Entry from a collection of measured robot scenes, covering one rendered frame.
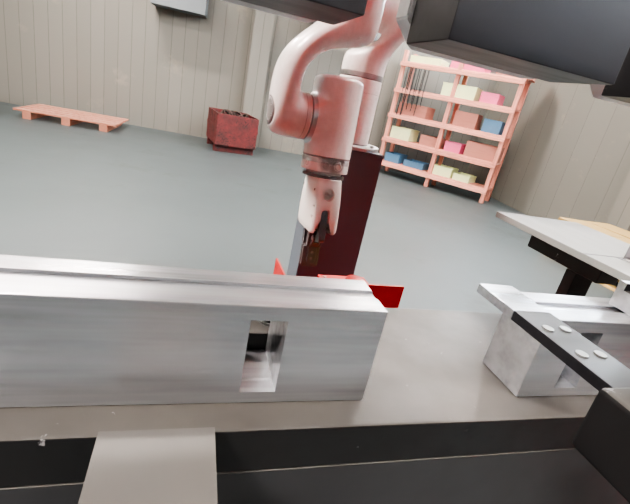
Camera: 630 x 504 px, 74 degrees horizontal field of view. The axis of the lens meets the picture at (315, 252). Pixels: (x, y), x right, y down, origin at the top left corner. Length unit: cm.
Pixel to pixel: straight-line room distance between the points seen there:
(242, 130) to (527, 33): 637
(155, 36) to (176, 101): 100
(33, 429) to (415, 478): 33
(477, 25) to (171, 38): 758
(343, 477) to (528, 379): 21
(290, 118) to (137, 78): 728
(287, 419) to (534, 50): 33
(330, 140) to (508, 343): 41
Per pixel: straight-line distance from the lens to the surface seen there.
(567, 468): 59
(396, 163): 762
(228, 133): 661
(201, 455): 33
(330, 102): 71
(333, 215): 72
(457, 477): 50
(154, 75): 787
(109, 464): 33
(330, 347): 36
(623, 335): 55
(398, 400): 43
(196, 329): 33
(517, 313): 35
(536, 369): 50
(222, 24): 777
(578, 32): 37
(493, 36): 32
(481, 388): 49
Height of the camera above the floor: 113
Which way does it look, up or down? 21 degrees down
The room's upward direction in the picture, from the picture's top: 12 degrees clockwise
